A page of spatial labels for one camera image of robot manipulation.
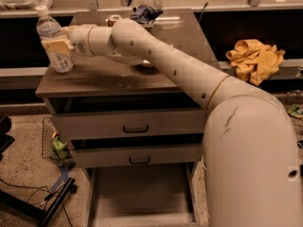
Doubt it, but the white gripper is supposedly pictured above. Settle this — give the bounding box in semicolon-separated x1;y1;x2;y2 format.
42;24;96;57

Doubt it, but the clear plastic water bottle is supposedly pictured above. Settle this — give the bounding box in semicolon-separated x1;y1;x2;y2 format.
36;6;73;73

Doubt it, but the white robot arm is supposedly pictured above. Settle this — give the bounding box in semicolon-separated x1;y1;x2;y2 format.
43;19;303;227

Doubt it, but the top grey drawer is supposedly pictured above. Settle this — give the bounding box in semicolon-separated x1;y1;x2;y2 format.
47;93;207;141

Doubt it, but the grey drawer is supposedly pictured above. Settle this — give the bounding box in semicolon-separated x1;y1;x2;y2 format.
47;93;207;141
71;133;203;168
84;164;202;227

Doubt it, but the grey drawer cabinet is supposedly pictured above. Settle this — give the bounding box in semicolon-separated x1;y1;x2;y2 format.
35;9;221;227

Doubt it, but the middle grey drawer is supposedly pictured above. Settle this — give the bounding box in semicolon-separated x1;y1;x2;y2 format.
71;133;203;168

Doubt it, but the bottom grey drawer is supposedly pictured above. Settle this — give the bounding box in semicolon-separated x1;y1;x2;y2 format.
84;164;202;227

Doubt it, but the crushed orange soda can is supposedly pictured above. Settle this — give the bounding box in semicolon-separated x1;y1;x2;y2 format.
107;14;121;26

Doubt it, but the blue chip bag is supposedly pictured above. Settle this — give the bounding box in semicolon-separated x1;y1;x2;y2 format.
130;5;163;28

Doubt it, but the green snack bag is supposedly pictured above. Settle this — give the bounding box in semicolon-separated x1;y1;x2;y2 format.
52;132;69;161

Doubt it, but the black stand base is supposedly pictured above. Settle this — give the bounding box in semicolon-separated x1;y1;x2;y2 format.
0;115;76;227

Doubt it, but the yellow crumpled cloth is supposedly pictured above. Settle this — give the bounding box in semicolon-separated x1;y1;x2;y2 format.
225;39;285;86

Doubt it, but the green packet on floor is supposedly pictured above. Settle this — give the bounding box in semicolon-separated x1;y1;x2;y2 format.
288;104;303;120

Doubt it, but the wire mesh basket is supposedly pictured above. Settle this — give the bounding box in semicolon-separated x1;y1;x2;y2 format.
42;118;75;168

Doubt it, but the black cable on floor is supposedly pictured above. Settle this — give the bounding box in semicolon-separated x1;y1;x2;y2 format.
0;176;74;227

